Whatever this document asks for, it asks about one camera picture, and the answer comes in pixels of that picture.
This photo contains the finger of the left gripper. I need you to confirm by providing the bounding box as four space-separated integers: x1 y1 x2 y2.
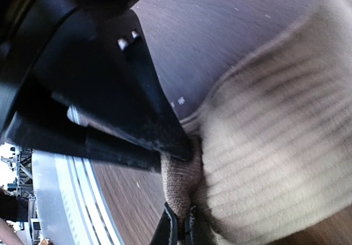
5 110 161 173
52 10 193 161

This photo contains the tan ribbed sock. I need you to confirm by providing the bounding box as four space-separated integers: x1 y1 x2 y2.
161 0 351 244

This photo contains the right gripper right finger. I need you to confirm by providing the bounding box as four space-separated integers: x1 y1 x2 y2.
184 205 216 245

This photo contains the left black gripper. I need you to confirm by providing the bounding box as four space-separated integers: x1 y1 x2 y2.
1 0 139 143

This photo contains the seated person in background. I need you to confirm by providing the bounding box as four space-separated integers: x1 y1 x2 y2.
1 188 29 245

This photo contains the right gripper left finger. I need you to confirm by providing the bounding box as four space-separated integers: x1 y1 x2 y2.
150 202 178 245

